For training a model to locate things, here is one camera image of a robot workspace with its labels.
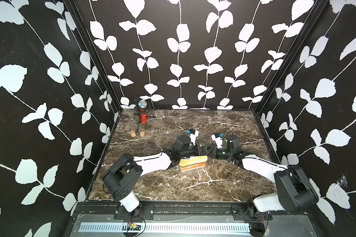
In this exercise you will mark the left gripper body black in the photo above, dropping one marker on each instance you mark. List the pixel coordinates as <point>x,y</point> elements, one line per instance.
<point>191,151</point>

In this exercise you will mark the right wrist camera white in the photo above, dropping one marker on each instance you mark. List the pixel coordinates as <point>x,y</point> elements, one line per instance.
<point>218,139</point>

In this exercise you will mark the small circuit board with wires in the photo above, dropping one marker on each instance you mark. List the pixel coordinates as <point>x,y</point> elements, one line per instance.
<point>131,227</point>

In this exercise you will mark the bamboo tissue box lid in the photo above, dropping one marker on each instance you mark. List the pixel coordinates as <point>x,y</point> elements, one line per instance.
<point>193,161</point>

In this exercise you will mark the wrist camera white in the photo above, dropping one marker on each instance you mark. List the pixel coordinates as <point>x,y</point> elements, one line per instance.
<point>192,134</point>
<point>218,139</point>

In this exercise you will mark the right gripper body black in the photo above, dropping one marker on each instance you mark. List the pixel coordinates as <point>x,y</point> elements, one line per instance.
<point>224,154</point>

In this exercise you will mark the orange tissue paper pack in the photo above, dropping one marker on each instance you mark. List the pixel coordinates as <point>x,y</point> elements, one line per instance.
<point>192,167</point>

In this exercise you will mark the clear plastic tissue box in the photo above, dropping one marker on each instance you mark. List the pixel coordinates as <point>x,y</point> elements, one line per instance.
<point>192,163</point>

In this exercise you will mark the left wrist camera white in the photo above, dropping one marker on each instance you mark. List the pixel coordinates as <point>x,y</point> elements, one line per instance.
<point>192,134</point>

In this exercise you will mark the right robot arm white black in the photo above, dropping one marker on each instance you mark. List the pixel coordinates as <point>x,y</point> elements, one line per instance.
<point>294,192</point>

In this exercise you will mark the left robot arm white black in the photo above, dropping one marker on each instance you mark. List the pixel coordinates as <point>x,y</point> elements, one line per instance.
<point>122,176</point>

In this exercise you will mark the black front mounting rail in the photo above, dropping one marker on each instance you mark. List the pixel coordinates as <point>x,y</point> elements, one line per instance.
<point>149,210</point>

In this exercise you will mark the black microphone tripod stand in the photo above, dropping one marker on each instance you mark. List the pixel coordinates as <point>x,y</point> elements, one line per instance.
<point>137,113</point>

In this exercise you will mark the white perforated vent strip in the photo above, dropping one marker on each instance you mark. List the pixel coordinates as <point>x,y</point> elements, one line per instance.
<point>176,228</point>

